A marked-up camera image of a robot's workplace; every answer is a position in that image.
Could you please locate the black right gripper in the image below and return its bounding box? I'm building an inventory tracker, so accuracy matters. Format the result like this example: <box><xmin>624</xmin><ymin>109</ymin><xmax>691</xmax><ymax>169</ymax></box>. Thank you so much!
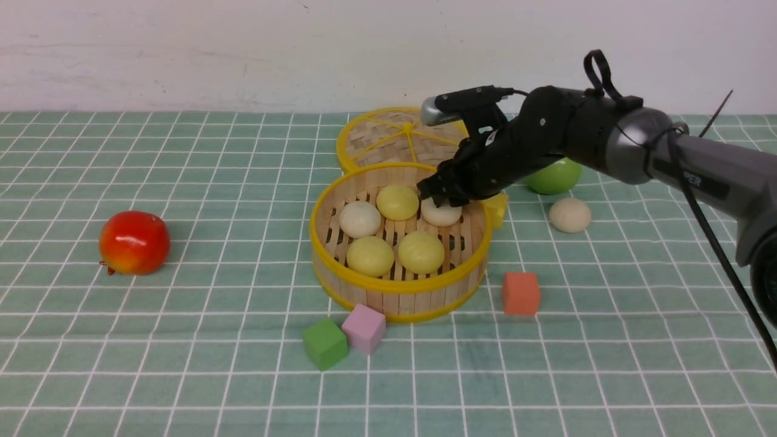
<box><xmin>416</xmin><ymin>86</ymin><xmax>608</xmax><ymax>208</ymax></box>

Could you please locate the yellow bun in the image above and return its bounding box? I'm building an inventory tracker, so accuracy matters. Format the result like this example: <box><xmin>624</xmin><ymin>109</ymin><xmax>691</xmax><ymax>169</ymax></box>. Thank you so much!
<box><xmin>376</xmin><ymin>185</ymin><xmax>420</xmax><ymax>222</ymax></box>
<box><xmin>398</xmin><ymin>231</ymin><xmax>445</xmax><ymax>276</ymax></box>
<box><xmin>346</xmin><ymin>235</ymin><xmax>395</xmax><ymax>277</ymax></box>

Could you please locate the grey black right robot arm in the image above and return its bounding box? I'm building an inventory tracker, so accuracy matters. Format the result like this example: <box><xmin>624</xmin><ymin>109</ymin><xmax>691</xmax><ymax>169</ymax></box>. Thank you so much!
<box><xmin>417</xmin><ymin>86</ymin><xmax>775</xmax><ymax>324</ymax></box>

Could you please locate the woven bamboo steamer lid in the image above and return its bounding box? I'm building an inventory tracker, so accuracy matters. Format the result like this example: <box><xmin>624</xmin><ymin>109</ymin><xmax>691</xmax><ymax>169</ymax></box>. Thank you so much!
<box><xmin>336</xmin><ymin>107</ymin><xmax>468</xmax><ymax>172</ymax></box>

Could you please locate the bamboo steamer tray yellow rim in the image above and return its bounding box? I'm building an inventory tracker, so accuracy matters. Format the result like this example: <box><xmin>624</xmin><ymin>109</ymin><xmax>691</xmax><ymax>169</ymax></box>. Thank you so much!
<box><xmin>309</xmin><ymin>161</ymin><xmax>507</xmax><ymax>324</ymax></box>

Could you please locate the yellow cube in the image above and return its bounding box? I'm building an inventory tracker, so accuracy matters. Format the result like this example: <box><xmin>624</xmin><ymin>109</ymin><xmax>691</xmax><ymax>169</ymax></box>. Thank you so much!
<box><xmin>480</xmin><ymin>192</ymin><xmax>509</xmax><ymax>229</ymax></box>

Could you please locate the green apple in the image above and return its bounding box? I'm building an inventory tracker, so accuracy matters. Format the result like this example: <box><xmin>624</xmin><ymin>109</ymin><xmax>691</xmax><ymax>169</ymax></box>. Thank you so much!
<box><xmin>526</xmin><ymin>158</ymin><xmax>583</xmax><ymax>195</ymax></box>

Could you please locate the orange cube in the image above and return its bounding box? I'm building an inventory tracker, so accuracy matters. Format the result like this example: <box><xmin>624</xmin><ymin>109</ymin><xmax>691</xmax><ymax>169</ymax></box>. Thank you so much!
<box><xmin>501</xmin><ymin>271</ymin><xmax>541</xmax><ymax>316</ymax></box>

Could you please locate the pink cube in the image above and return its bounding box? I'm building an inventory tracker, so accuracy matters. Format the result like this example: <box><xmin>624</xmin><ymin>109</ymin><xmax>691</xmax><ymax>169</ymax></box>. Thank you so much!
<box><xmin>341</xmin><ymin>303</ymin><xmax>387</xmax><ymax>355</ymax></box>

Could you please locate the green cube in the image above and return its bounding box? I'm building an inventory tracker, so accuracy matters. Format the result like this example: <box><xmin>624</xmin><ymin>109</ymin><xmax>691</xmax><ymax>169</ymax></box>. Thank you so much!
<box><xmin>302</xmin><ymin>317</ymin><xmax>348</xmax><ymax>371</ymax></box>

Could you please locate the green checkered tablecloth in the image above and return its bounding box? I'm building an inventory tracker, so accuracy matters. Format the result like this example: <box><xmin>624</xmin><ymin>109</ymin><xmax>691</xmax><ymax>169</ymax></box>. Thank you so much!
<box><xmin>1</xmin><ymin>111</ymin><xmax>776</xmax><ymax>436</ymax></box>

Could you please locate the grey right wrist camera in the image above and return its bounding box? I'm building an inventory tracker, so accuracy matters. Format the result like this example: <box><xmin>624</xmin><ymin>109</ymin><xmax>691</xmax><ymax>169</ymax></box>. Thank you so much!
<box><xmin>419</xmin><ymin>85</ymin><xmax>518</xmax><ymax>136</ymax></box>

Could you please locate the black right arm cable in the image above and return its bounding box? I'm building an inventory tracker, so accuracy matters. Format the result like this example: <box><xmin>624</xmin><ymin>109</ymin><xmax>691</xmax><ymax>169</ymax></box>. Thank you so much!
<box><xmin>583</xmin><ymin>49</ymin><xmax>777</xmax><ymax>371</ymax></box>

